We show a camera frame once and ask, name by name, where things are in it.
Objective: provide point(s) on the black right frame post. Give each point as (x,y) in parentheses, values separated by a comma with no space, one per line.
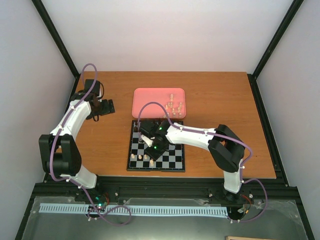
(283,26)

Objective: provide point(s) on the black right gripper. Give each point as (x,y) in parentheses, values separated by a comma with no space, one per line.
(154,155)

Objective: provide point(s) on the light blue cable duct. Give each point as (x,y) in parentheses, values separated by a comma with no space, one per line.
(136,210)

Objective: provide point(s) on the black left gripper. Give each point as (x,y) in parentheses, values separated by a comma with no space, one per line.
(106,109)

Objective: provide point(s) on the black aluminium frame post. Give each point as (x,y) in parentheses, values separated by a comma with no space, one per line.
(44,15)

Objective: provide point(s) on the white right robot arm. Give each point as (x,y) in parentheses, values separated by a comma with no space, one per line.
(224,146)

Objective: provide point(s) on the black white chess board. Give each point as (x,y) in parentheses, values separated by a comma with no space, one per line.
(172,160)

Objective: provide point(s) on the pink plastic tray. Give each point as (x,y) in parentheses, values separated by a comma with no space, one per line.
(151,102)

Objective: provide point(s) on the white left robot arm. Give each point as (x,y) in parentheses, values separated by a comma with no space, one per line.
(59,153)

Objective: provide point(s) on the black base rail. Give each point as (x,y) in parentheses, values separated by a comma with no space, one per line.
(119,189)

